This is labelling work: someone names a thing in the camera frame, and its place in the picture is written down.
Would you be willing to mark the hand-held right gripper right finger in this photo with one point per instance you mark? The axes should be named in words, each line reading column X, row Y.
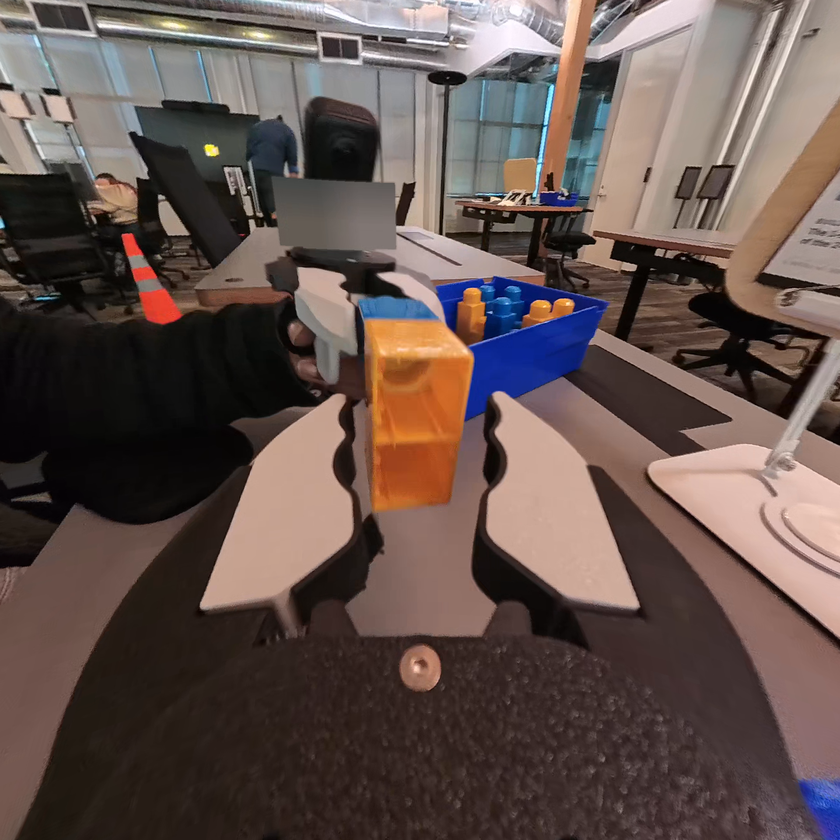
column 558, row 525

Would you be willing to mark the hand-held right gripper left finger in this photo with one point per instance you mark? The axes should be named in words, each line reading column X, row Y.
column 289, row 525

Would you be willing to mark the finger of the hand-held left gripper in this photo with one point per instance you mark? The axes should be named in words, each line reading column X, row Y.
column 413, row 292
column 325, row 315

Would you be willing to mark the blue one-stud mega block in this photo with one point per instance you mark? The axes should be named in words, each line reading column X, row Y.
column 397, row 308

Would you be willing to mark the cluster of built block steps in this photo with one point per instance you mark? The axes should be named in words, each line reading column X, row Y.
column 505, row 315

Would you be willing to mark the yellow two-stud mega block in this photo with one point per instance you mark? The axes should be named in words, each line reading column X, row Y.
column 417, row 420

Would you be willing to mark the blue bin for built steps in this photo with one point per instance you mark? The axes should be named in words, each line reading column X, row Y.
column 538, row 367

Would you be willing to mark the blue bin with block pile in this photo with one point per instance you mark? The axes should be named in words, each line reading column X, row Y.
column 823, row 807

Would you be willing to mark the person's left forearm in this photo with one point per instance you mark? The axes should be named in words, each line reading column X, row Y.
column 144, row 394

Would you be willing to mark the person's left hand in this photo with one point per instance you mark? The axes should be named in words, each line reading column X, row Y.
column 328, row 377

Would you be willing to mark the black chair back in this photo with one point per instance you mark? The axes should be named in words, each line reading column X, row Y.
column 405, row 203

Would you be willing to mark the black floor lamp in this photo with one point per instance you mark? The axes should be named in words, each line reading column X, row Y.
column 447, row 77

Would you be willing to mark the far wooden desk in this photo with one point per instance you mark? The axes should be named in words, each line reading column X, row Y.
column 525, row 208

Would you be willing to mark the far wooden board stand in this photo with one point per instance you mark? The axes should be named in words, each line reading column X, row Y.
column 520, row 174

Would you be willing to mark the black office chair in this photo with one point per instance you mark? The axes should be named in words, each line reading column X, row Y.
column 568, row 243
column 735, row 315

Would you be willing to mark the instruction sheet on white stand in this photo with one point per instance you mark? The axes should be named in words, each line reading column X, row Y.
column 722, row 499

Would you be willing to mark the small far blue bin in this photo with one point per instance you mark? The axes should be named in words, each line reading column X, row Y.
column 558, row 197

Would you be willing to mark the orange traffic cone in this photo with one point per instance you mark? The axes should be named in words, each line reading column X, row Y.
column 151, row 289

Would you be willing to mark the wooden desk with black legs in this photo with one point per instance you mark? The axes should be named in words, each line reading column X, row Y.
column 663, row 241

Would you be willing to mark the white door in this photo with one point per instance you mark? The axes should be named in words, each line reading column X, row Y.
column 656, row 131

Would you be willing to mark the black mesh chair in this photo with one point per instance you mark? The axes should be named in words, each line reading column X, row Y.
column 46, row 229

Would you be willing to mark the printed instruction sheet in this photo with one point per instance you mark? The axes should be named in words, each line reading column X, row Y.
column 810, row 243

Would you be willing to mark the dark wall screen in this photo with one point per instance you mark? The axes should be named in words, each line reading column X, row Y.
column 184, row 138

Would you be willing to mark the silver ventilation duct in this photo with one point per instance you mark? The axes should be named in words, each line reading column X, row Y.
column 197, row 23

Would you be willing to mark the wooden post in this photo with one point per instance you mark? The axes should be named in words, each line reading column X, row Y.
column 569, row 79

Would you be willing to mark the white wall-mounted device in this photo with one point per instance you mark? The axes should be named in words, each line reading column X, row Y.
column 16, row 103
column 59, row 107

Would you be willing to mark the wall tablet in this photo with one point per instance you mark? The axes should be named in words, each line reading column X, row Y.
column 689, row 181
column 715, row 181

